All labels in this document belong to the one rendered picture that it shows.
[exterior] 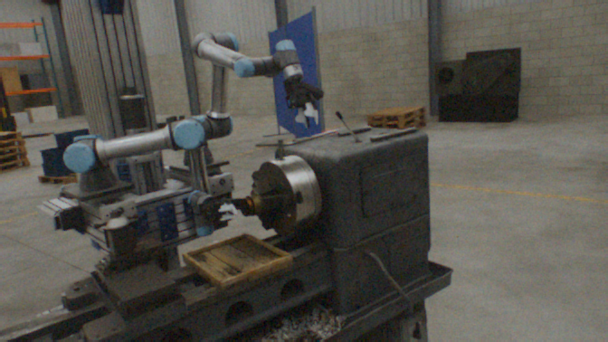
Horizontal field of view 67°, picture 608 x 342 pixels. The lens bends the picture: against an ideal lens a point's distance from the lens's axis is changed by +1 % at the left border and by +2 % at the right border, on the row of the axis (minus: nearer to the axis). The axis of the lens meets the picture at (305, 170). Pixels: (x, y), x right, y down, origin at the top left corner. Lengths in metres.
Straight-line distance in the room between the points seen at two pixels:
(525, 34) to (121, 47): 10.04
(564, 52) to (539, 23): 0.82
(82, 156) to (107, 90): 0.47
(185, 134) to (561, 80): 10.15
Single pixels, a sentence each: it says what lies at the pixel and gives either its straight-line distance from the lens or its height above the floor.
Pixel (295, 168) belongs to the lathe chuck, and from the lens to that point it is 1.79.
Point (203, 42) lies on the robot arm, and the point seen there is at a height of 1.73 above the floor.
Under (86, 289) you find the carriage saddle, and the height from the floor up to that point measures 0.91.
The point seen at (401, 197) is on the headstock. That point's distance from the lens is 2.06.
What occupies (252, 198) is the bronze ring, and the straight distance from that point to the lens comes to 1.79.
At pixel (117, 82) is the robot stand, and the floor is 1.59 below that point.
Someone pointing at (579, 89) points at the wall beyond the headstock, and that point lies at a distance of 11.38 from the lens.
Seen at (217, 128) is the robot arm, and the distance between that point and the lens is 2.35.
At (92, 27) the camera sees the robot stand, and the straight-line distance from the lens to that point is 2.32.
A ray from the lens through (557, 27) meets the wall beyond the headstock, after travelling 11.40.
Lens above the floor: 1.61
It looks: 13 degrees down
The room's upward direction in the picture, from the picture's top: 5 degrees counter-clockwise
